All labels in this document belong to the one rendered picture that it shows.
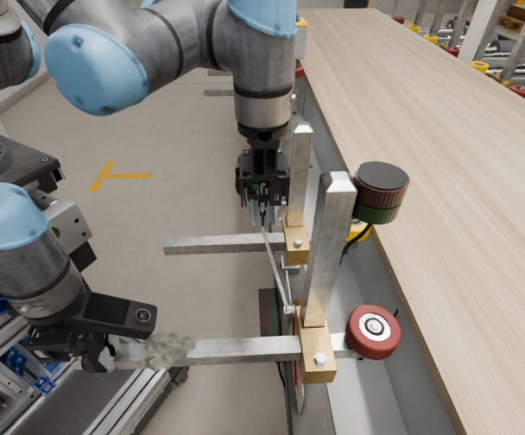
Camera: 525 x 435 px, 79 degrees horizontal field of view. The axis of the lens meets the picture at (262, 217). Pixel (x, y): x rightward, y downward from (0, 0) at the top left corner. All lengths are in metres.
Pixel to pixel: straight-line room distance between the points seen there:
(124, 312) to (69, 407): 0.89
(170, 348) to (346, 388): 0.42
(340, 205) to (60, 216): 0.50
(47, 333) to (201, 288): 1.23
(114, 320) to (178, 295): 1.22
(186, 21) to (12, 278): 0.32
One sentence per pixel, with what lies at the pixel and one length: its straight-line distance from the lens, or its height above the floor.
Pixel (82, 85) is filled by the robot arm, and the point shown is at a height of 1.27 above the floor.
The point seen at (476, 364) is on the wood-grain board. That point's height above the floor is 0.90.
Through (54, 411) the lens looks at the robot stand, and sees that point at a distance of 1.39.
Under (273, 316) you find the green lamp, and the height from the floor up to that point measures 0.70.
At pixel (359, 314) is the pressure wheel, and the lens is 0.56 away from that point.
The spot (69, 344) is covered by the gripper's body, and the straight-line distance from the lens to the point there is 0.52.
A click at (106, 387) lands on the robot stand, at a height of 0.21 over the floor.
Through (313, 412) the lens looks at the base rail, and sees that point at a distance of 0.70.
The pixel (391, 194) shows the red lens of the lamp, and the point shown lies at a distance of 0.36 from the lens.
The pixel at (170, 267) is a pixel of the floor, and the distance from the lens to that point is 1.83.
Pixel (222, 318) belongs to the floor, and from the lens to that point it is 1.60.
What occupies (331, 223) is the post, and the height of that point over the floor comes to 1.11.
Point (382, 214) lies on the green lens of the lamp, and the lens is 0.38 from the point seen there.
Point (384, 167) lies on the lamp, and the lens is 0.40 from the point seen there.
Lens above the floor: 1.37
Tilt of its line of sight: 42 degrees down
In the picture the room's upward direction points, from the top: straight up
